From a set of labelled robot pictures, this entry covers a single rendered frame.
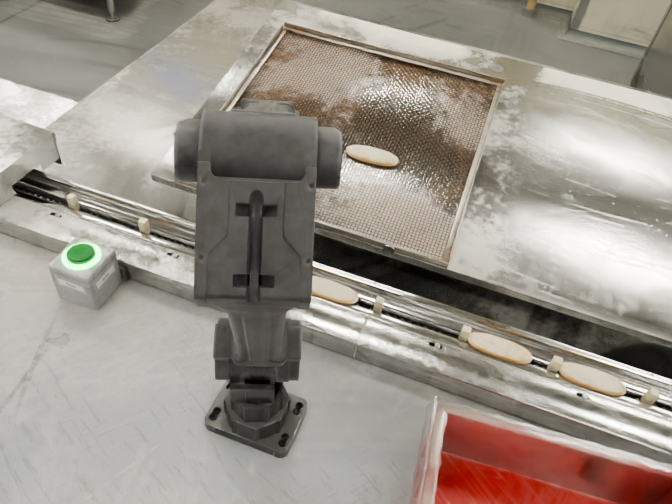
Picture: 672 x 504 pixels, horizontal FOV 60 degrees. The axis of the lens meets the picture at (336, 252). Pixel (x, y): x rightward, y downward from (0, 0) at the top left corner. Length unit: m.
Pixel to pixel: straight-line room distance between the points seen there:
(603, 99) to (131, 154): 0.98
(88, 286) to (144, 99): 0.61
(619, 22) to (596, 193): 3.17
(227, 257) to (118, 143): 0.94
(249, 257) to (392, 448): 0.51
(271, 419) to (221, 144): 0.48
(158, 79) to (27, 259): 0.61
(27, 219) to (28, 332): 0.21
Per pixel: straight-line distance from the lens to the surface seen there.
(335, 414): 0.85
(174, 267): 0.96
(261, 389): 0.74
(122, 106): 1.42
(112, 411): 0.87
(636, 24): 4.30
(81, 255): 0.94
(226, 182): 0.37
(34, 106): 1.46
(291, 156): 0.38
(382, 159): 1.09
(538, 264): 1.03
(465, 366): 0.89
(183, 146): 0.39
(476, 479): 0.85
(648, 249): 1.13
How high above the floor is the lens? 1.56
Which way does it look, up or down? 45 degrees down
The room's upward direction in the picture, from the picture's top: 9 degrees clockwise
